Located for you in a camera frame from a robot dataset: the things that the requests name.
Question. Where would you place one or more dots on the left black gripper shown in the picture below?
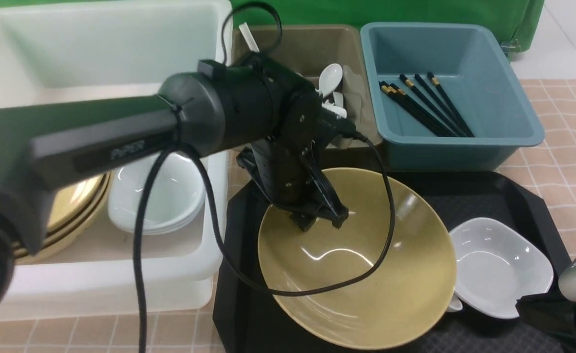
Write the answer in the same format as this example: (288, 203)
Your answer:
(293, 180)

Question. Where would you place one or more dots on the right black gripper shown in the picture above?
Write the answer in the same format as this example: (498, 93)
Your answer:
(551, 314)

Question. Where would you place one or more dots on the white square side dish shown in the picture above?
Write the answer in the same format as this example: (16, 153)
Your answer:
(496, 266)

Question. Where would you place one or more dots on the yellow noodle bowl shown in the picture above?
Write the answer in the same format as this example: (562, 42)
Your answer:
(403, 299)

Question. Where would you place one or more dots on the white ceramic soup spoon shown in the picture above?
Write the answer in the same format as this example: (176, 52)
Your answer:
(455, 305)

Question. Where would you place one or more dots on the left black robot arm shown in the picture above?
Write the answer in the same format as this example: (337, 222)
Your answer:
(44, 148)

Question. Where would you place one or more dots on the white spoon upright bowl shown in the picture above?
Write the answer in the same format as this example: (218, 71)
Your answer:
(330, 79)

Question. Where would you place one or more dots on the top stacked yellow bowl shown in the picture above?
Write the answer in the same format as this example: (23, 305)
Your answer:
(71, 201)

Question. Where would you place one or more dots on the stacked yellow bowl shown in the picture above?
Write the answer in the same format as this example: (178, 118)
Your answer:
(60, 240)
(74, 210)
(71, 201)

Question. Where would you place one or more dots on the middle stacked yellow bowl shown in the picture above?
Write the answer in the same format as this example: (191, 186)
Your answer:
(74, 210)

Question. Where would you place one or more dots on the bottom stacked yellow bowl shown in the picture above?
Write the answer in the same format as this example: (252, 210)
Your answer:
(60, 240)

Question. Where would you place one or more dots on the white spoon right side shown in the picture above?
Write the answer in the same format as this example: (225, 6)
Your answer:
(339, 104)

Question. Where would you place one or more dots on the top stacked white dish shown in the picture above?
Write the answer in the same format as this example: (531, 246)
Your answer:
(177, 182)

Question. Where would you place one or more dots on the black chopstick in bin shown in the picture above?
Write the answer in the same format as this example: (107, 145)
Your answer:
(431, 106)
(397, 97)
(440, 103)
(435, 82)
(424, 112)

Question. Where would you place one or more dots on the olive green plastic bin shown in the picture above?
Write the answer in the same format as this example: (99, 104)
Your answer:
(308, 49)

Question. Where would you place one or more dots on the tall leaning white spoon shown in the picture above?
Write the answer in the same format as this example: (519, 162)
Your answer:
(248, 37)

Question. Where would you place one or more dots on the teal blue plastic bin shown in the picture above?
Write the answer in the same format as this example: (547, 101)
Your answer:
(474, 72)

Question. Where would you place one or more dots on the metal clamp on backdrop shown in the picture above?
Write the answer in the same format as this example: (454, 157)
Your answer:
(511, 47)

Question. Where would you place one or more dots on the green cloth backdrop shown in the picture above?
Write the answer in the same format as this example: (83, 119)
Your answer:
(510, 21)

